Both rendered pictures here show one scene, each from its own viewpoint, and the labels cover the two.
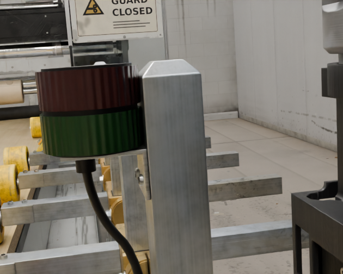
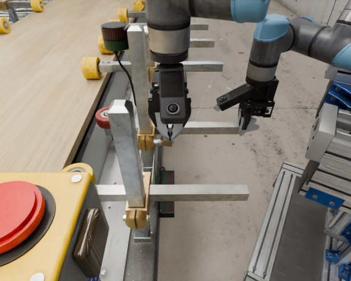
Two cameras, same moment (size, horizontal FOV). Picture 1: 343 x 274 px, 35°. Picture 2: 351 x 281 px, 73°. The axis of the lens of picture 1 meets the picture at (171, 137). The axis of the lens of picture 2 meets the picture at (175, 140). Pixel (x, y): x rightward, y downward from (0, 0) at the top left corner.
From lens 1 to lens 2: 0.33 m
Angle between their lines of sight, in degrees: 34
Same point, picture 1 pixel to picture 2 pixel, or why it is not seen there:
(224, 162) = (201, 28)
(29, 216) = not seen: hidden behind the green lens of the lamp
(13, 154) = (121, 11)
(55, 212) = not seen: hidden behind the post
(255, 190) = (203, 44)
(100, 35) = not seen: outside the picture
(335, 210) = (155, 76)
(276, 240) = (194, 68)
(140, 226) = (148, 59)
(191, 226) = (141, 69)
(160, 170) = (132, 55)
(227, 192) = (193, 44)
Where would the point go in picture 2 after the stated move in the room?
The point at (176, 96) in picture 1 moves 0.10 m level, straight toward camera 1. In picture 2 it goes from (135, 37) to (120, 53)
